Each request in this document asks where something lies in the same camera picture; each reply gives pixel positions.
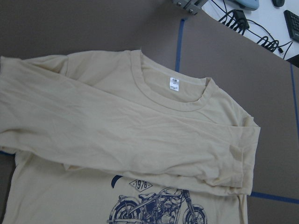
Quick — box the beige long-sleeve printed shirt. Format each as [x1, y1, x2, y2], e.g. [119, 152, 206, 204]
[0, 50, 260, 224]

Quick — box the black computer mouse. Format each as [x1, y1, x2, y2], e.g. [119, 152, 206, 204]
[271, 0, 285, 7]

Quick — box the black keyboard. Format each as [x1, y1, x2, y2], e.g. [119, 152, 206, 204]
[284, 10, 299, 42]

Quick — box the aluminium frame post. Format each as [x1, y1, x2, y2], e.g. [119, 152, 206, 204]
[172, 0, 207, 15]

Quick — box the black cable bundle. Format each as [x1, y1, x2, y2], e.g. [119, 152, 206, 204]
[218, 0, 294, 56]

